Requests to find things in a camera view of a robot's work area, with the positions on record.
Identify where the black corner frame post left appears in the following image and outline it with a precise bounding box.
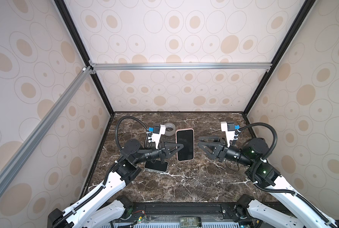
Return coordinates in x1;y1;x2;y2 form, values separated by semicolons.
54;0;115;116

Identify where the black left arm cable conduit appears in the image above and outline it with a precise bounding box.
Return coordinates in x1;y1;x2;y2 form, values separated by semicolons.
52;115;150;228

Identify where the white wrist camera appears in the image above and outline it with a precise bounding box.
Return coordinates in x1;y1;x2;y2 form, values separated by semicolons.
147;124;166;149
220;122;240;147

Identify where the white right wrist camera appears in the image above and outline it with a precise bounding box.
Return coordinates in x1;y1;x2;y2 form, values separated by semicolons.
220;122;240;147

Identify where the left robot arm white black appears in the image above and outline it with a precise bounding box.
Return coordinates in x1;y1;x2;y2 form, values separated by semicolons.
47;139;184;228

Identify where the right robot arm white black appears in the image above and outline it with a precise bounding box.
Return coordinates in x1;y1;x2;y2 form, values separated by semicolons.
198;137;339;228

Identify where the silver aluminium rail back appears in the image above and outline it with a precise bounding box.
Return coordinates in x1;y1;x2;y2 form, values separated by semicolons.
92;62;272;71

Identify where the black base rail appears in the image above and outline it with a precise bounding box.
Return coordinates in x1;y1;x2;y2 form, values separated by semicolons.
116;202;240;222

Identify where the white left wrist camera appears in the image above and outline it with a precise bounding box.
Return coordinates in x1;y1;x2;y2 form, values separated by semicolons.
147;124;166;149

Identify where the black corner frame post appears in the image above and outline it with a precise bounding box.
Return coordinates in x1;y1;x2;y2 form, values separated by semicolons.
243;0;316;117
54;0;115;116

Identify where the clear tape roll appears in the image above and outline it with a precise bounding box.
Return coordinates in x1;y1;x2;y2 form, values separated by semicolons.
165;123;176;136

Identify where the green circuit board module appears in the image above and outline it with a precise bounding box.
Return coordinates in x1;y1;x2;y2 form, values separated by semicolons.
180;217;202;228

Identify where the silver aluminium rail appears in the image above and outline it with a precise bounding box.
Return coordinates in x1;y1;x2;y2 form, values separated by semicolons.
0;66;93;198
92;62;272;71

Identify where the silver aluminium rail left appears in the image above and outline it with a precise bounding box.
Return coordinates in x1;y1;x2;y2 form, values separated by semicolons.
0;66;93;198

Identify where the black corner frame post right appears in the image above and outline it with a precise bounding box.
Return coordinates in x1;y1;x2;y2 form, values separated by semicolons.
243;0;316;117

